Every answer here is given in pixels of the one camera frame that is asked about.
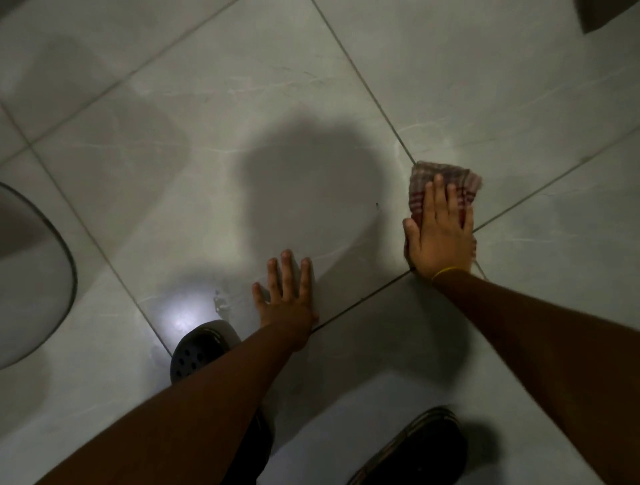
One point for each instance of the yellow wristband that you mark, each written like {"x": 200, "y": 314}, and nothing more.
{"x": 445, "y": 272}

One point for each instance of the person's left forearm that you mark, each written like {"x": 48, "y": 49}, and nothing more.
{"x": 190, "y": 414}

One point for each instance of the person's left hand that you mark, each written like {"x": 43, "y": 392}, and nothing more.
{"x": 290, "y": 315}

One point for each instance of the person's right little finger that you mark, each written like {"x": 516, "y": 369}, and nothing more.
{"x": 468, "y": 219}

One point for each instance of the person's right middle finger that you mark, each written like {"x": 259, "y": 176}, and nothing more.
{"x": 440, "y": 197}

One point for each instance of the person's left little finger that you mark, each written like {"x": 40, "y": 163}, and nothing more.
{"x": 258, "y": 297}

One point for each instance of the checked cleaning cloth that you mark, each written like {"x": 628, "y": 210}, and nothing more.
{"x": 460, "y": 182}

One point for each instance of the grey round container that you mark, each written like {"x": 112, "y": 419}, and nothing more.
{"x": 30, "y": 280}

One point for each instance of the black perforated clog shoe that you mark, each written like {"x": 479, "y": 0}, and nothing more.
{"x": 197, "y": 352}

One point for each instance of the person's left middle finger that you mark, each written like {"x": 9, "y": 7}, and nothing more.
{"x": 287, "y": 274}

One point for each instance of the person's right forearm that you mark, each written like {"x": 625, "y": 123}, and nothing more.
{"x": 550, "y": 359}

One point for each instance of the person's right hand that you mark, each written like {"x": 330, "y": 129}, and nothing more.
{"x": 442, "y": 245}

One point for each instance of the black slip-on shoe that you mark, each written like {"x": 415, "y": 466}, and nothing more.
{"x": 420, "y": 449}

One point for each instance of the person's right thumb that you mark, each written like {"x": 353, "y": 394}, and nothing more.
{"x": 411, "y": 235}

